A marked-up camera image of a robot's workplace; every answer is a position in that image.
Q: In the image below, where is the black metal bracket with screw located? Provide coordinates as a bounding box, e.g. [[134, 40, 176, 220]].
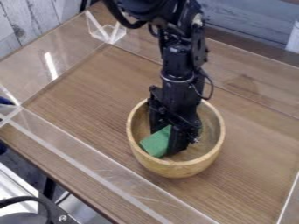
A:
[[39, 194, 80, 224]]

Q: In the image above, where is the green rectangular block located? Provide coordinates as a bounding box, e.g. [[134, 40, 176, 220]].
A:
[[139, 125, 172, 158]]

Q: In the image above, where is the black cable bottom left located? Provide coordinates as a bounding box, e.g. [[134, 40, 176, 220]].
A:
[[0, 194, 53, 224]]

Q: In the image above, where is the clear acrylic tray wall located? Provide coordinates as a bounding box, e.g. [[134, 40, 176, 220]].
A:
[[0, 17, 299, 224]]

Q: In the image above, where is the brown wooden bowl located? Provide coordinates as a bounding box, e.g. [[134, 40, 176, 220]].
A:
[[126, 100, 226, 179]]

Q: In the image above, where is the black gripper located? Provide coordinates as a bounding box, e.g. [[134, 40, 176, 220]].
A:
[[148, 74, 203, 155]]

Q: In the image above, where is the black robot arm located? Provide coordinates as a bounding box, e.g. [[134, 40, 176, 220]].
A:
[[103, 0, 210, 158]]

